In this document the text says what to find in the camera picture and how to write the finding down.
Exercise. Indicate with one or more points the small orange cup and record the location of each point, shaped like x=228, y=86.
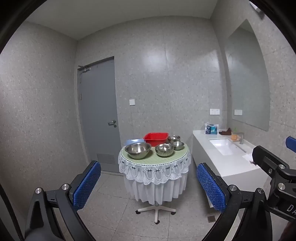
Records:
x=234, y=137

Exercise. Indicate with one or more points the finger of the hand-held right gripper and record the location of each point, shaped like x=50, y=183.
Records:
x=291, y=141
x=266, y=157

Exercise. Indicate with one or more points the wall mirror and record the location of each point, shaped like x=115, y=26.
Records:
x=249, y=81

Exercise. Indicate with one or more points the blue plastic basin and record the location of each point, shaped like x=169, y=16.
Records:
x=133, y=141

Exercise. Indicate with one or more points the grey door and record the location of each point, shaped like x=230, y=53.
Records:
x=97, y=104

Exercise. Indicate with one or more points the brown cloth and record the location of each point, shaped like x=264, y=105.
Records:
x=226, y=132

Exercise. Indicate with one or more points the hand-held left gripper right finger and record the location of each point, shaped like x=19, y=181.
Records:
x=210, y=187

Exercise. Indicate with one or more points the small steel bowl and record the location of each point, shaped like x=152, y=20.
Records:
x=174, y=138
x=178, y=145

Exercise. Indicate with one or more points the metal door closer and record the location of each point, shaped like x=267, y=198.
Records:
x=84, y=68

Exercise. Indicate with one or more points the white wall outlet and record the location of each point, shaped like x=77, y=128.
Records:
x=214, y=112

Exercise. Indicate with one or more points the green round table mat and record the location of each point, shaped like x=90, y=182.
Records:
x=152, y=160

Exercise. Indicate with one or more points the white wall switch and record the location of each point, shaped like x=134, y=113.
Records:
x=132, y=102

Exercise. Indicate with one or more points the red plastic basin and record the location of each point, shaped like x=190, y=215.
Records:
x=155, y=138

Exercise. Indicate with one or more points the large steel bowl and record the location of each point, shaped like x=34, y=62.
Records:
x=138, y=150

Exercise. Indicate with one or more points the floor drain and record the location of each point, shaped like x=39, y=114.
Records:
x=211, y=218

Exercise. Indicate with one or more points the blue tissue pack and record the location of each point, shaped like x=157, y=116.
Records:
x=211, y=129

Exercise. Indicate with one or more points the round table with lace cloth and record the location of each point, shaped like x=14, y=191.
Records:
x=157, y=183

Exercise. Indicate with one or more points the white sink basin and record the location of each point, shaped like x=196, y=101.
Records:
x=227, y=147

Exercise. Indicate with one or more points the medium steel bowl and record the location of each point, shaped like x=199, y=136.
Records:
x=164, y=150

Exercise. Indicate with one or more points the white vanity counter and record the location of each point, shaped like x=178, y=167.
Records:
x=215, y=162

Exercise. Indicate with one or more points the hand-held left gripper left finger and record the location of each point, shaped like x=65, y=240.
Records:
x=86, y=185

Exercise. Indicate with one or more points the white star table base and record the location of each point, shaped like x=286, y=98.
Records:
x=157, y=212

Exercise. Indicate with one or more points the metal faucet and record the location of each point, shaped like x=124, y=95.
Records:
x=241, y=138

